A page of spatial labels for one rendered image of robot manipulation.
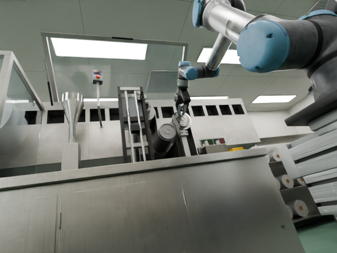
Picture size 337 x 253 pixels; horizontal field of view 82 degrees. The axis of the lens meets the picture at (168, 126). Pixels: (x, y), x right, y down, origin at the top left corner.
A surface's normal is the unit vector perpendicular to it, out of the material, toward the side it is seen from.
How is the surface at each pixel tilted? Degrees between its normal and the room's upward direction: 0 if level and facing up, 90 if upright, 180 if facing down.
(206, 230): 90
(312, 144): 90
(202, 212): 90
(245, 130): 90
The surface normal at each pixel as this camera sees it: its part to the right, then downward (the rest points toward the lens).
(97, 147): 0.24, -0.46
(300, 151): -0.91, 0.00
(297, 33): 0.18, -0.08
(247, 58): -0.94, 0.20
